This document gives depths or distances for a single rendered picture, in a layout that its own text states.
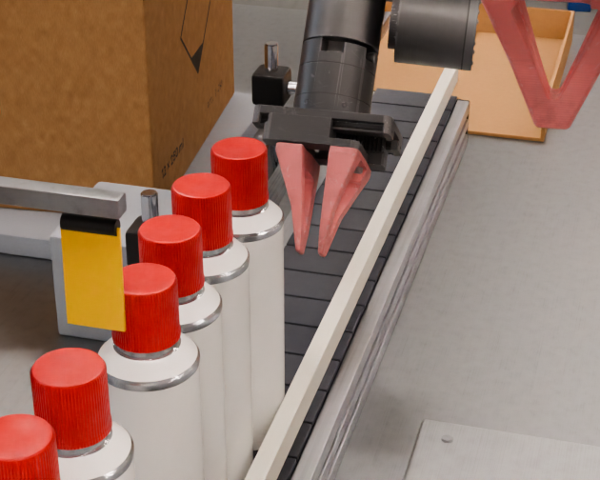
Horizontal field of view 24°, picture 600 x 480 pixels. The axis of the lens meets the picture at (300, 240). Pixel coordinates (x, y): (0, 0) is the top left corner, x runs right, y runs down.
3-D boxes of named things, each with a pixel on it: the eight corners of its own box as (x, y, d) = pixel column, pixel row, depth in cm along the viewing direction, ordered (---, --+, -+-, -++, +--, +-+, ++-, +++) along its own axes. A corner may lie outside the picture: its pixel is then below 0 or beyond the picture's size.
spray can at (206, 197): (234, 516, 83) (225, 212, 73) (155, 496, 84) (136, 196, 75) (267, 466, 87) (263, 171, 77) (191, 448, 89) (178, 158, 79)
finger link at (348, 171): (343, 250, 97) (362, 120, 98) (245, 239, 98) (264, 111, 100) (358, 267, 103) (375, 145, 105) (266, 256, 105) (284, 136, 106)
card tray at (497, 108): (544, 142, 142) (547, 106, 140) (298, 115, 148) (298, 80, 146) (571, 42, 167) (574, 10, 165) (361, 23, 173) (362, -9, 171)
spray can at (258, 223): (277, 463, 87) (274, 170, 78) (196, 454, 88) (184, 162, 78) (291, 415, 92) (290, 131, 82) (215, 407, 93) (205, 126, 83)
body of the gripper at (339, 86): (389, 140, 98) (402, 40, 99) (249, 128, 100) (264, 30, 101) (400, 163, 104) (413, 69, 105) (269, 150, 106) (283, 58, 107)
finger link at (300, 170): (358, 251, 96) (376, 121, 98) (259, 240, 98) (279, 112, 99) (373, 269, 103) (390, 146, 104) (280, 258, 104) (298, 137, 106)
